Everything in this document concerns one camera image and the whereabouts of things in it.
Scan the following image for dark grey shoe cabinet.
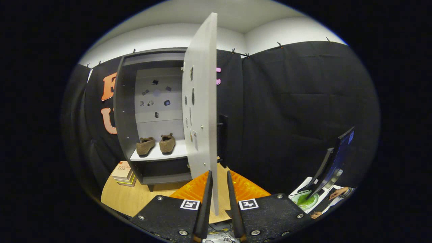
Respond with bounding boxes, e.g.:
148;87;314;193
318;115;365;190
113;47;193;192

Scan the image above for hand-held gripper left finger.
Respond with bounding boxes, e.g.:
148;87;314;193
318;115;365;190
130;170;213;243

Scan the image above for tangle of thin cables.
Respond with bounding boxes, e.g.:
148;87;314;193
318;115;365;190
204;221;237;243

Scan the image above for brown fuzzy shoe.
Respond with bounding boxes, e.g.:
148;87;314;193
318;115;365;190
159;133;176;155
136;137;156;157

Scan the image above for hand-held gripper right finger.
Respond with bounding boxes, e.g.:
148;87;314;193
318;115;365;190
226;170;313;243

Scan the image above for black backdrop cloth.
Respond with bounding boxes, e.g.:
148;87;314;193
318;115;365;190
61;40;382;203

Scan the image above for green white round dish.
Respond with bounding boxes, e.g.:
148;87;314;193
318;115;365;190
292;191;319;213

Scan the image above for white shoe cabinet door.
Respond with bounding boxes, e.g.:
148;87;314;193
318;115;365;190
182;12;229;216

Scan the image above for black computer monitor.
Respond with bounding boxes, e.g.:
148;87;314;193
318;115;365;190
305;127;355;200

